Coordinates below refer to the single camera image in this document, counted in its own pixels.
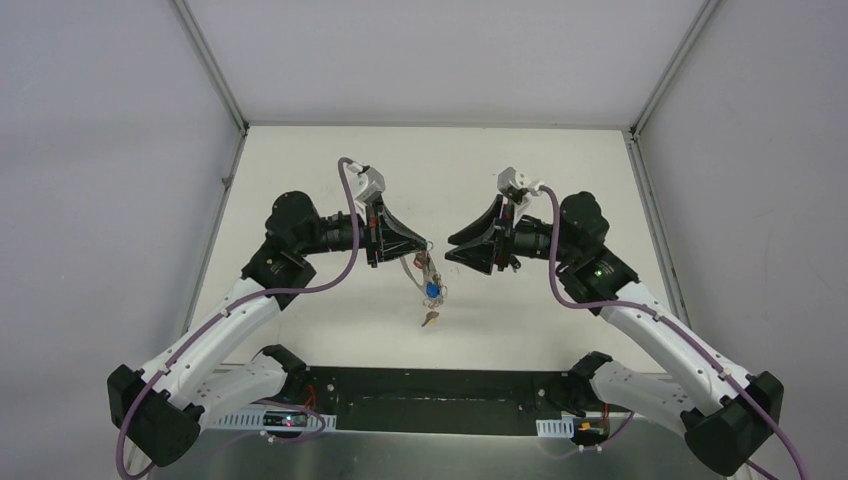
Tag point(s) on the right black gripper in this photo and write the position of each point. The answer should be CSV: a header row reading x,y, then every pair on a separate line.
x,y
482,255

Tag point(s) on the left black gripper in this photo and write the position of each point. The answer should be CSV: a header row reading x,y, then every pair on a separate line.
x,y
375,232

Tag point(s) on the large silver carabiner keyring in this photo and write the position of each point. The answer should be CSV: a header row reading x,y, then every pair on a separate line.
x,y
420,277

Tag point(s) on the key with blue tag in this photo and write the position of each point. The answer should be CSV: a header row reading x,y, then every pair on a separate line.
x,y
432,290

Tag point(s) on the key with yellow tag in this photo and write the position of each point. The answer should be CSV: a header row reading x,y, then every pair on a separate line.
x,y
430,317

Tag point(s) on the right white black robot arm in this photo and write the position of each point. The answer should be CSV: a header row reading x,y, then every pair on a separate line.
x,y
723,412

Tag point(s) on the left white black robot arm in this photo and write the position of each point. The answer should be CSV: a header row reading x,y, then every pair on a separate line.
x,y
163,406

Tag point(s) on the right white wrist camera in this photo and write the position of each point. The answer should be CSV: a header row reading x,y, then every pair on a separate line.
x,y
518,189

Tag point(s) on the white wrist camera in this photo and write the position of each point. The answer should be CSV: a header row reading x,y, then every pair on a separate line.
x,y
370,185
518,189

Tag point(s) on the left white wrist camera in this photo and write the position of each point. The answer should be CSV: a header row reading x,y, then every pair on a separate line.
x,y
370,185

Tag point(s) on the right white slotted cable duct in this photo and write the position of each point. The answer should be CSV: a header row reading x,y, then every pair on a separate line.
x,y
555,428

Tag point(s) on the white slotted cable duct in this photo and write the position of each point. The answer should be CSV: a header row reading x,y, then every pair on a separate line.
x,y
274,420
555,428

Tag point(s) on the right aluminium frame post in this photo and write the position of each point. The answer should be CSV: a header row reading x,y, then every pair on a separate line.
x,y
687,44

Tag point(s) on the aluminium frame post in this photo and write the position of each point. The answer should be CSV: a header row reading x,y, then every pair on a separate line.
x,y
199,44
687,44

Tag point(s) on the left white slotted cable duct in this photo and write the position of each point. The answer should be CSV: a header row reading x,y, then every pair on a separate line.
x,y
274,420

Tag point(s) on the left aluminium frame post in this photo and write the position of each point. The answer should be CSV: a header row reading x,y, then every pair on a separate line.
x,y
199,44

